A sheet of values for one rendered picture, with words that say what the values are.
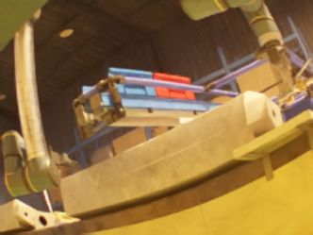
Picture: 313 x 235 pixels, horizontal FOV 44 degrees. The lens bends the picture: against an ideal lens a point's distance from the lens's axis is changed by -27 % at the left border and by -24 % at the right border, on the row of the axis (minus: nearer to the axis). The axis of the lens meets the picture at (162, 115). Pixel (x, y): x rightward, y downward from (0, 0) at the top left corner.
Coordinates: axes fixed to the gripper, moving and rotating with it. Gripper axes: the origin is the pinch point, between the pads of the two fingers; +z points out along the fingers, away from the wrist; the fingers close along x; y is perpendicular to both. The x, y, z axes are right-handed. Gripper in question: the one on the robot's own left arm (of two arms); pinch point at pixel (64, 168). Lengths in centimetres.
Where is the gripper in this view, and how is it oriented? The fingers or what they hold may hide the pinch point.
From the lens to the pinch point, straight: 188.5
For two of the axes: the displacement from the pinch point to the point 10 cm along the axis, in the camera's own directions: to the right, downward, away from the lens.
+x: -7.7, 3.9, 5.0
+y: -1.6, -8.8, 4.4
